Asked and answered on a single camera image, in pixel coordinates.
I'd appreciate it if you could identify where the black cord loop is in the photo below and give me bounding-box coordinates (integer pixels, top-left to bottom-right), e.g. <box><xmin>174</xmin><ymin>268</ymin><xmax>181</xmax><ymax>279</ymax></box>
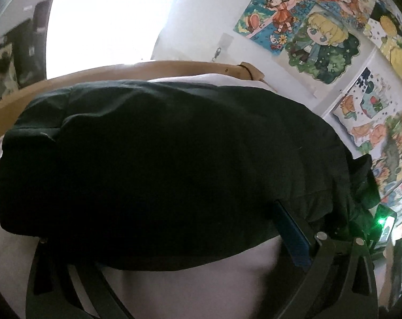
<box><xmin>237</xmin><ymin>64</ymin><xmax>255</xmax><ymax>81</ymax></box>

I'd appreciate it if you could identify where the white orange flower wall poster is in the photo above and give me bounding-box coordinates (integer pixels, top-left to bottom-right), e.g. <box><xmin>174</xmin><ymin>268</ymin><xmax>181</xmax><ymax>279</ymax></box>
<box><xmin>332</xmin><ymin>67</ymin><xmax>402</xmax><ymax>157</ymax></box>

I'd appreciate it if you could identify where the black hanging cloth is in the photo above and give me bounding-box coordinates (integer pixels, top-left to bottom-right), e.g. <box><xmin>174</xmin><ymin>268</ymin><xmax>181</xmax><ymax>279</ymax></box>
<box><xmin>16</xmin><ymin>2</ymin><xmax>51</xmax><ymax>89</ymax></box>

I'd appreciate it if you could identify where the white bed sheet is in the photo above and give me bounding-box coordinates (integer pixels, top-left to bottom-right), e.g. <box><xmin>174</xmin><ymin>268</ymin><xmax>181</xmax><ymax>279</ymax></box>
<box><xmin>0</xmin><ymin>72</ymin><xmax>321</xmax><ymax>319</ymax></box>

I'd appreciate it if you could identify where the camouflage cloth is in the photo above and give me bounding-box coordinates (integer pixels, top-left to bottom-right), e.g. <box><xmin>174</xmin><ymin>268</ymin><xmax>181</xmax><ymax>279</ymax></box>
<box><xmin>0</xmin><ymin>35</ymin><xmax>19</xmax><ymax>106</ymax></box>

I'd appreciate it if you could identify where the dark green large garment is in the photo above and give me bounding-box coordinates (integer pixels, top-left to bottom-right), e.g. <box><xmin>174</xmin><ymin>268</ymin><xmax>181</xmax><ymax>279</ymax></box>
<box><xmin>0</xmin><ymin>79</ymin><xmax>381</xmax><ymax>271</ymax></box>

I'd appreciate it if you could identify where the person's right forearm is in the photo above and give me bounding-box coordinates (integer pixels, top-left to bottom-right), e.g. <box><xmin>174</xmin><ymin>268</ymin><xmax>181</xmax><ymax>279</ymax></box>
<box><xmin>386</xmin><ymin>239</ymin><xmax>402</xmax><ymax>309</ymax></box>

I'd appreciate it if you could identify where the wooden bed frame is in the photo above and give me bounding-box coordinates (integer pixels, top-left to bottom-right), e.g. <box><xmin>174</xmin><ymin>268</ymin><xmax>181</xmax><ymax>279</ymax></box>
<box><xmin>0</xmin><ymin>60</ymin><xmax>265</xmax><ymax>147</ymax></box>

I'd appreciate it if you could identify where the blond figure green wall poster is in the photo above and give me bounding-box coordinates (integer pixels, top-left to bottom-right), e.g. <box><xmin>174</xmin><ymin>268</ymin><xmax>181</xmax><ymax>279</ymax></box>
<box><xmin>285</xmin><ymin>11</ymin><xmax>362</xmax><ymax>85</ymax></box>

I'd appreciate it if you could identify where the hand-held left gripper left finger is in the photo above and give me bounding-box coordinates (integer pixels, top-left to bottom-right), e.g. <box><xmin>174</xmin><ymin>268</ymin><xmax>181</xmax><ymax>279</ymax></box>
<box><xmin>26</xmin><ymin>237</ymin><xmax>135</xmax><ymax>319</ymax></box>

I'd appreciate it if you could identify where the bright window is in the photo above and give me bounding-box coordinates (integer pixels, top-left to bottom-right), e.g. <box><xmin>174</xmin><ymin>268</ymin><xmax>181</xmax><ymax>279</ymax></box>
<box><xmin>46</xmin><ymin>0</ymin><xmax>191</xmax><ymax>80</ymax></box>

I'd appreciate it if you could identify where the yellow figure wall poster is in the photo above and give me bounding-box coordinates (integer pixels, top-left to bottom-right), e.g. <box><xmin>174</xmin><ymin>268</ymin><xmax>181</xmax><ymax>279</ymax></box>
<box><xmin>363</xmin><ymin>0</ymin><xmax>402</xmax><ymax>89</ymax></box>

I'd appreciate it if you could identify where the red dress figure wall poster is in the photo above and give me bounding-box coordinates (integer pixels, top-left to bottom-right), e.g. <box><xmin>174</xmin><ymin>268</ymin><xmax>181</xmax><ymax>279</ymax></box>
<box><xmin>233</xmin><ymin>0</ymin><xmax>309</xmax><ymax>56</ymax></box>

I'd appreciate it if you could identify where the white wall hook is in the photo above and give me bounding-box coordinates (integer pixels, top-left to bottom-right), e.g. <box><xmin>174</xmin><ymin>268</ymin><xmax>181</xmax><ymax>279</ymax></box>
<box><xmin>210</xmin><ymin>32</ymin><xmax>235</xmax><ymax>62</ymax></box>

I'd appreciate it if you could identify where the green creature wall poster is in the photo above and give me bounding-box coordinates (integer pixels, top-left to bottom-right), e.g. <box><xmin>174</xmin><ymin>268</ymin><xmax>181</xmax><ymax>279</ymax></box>
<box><xmin>370</xmin><ymin>106</ymin><xmax>402</xmax><ymax>200</ymax></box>

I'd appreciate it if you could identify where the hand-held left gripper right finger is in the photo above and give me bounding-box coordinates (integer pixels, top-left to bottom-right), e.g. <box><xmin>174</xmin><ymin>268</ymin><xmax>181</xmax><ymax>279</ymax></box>
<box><xmin>272</xmin><ymin>199</ymin><xmax>379</xmax><ymax>319</ymax></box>

